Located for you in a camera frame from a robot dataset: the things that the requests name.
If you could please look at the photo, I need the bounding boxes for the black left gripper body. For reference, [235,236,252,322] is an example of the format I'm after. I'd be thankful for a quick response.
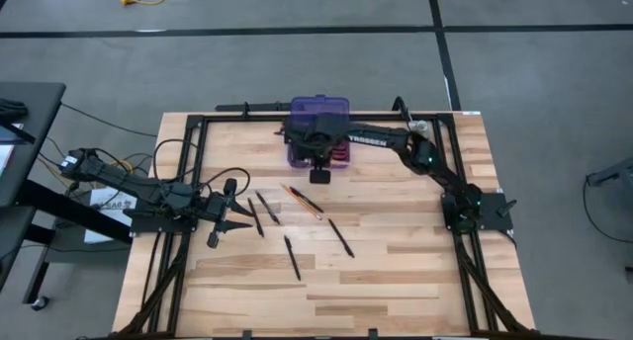
[200,178,237,250]

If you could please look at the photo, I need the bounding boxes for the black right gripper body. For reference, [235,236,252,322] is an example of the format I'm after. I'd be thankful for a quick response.
[284,113,353,186]

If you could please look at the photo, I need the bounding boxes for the black pen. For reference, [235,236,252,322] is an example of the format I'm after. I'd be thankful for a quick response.
[283,234,303,283]
[289,186,326,213]
[254,190,282,226]
[327,217,356,259]
[246,197,265,239]

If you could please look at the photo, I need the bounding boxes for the orange pencil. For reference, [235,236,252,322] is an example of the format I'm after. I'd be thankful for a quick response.
[279,182,323,221]

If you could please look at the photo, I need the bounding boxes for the purple translucent supply box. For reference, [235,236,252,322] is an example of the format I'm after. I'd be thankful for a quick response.
[287,95,351,170]

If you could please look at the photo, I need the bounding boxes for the white labelled box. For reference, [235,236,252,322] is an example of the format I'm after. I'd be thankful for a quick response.
[83,184,138,245]

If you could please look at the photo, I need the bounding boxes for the black desk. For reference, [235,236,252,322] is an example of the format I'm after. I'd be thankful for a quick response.
[0,81,67,208]

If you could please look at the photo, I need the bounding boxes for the black tablet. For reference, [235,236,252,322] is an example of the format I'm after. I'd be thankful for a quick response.
[0,124,37,146]

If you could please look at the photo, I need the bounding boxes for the black bundle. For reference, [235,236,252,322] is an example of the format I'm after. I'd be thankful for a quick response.
[0,98,30,125]

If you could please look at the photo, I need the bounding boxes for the grey floor stand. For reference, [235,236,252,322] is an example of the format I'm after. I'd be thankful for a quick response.
[586,156,633,187]

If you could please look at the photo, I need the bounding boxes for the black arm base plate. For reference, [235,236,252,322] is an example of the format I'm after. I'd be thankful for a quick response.
[441,190,518,232]
[129,206,199,234]

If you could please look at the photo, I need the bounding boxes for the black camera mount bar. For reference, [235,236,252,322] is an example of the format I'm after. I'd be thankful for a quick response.
[215,100,292,113]

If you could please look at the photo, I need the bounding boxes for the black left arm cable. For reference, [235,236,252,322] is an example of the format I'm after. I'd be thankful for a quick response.
[152,137,252,193]

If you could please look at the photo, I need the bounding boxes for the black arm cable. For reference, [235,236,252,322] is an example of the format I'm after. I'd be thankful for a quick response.
[393,96,421,127]
[152,137,252,193]

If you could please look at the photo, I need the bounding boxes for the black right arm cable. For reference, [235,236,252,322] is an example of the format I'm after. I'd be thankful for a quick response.
[393,96,421,127]

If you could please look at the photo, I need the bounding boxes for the black aluminium table frame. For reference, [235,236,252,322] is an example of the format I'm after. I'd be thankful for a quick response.
[112,112,538,340]

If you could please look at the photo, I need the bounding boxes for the black floor cable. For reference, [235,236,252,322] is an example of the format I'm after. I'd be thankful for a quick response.
[61,102,158,138]
[582,174,633,245]

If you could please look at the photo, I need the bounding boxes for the black desk leg frame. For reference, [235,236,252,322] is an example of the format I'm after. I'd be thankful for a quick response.
[0,179,134,306]

